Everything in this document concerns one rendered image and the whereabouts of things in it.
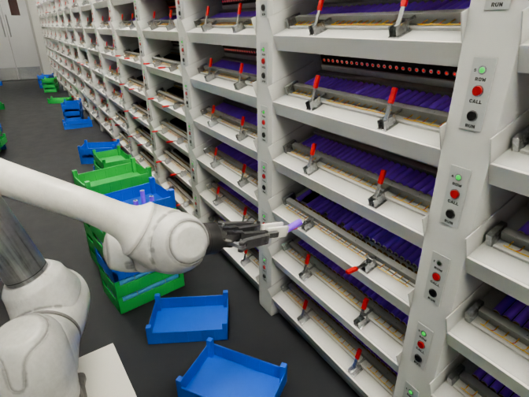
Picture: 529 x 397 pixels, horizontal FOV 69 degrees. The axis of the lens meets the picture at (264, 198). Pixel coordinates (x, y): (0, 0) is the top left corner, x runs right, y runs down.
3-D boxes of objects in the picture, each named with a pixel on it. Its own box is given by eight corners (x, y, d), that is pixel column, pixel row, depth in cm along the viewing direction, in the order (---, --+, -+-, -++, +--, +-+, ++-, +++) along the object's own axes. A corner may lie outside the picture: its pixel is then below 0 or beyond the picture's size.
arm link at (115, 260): (172, 265, 90) (193, 267, 79) (101, 276, 81) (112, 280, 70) (168, 220, 90) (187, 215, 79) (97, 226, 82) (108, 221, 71)
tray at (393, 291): (412, 318, 93) (408, 294, 87) (275, 220, 140) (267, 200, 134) (464, 270, 99) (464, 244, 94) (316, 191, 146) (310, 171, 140)
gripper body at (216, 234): (210, 232, 84) (246, 228, 89) (195, 217, 91) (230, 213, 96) (207, 262, 87) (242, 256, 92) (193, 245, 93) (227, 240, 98)
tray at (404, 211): (425, 250, 85) (421, 203, 77) (275, 170, 132) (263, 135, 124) (482, 202, 91) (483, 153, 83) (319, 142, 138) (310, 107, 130)
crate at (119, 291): (117, 299, 155) (114, 283, 151) (100, 276, 169) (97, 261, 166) (183, 271, 172) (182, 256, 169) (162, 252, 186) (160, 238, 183)
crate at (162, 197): (103, 230, 141) (99, 210, 138) (86, 211, 156) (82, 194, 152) (176, 207, 159) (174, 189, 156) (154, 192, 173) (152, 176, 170)
